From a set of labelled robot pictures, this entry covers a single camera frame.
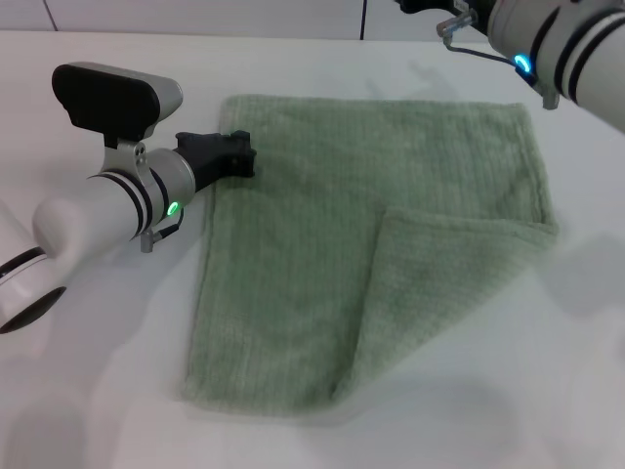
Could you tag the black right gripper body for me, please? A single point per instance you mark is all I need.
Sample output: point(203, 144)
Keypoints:
point(429, 5)

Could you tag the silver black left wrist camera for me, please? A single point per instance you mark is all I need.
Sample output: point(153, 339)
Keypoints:
point(107, 98)

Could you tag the green terry towel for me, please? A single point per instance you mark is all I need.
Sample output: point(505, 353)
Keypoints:
point(317, 244)

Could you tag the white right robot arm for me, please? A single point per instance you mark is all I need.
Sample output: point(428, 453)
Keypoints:
point(586, 58)

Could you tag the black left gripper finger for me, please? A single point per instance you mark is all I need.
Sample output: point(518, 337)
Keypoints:
point(242, 139)
point(244, 163)

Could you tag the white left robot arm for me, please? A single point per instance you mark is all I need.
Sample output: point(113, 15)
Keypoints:
point(88, 215)

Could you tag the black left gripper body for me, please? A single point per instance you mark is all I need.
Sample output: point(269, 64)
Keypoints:
point(207, 156)

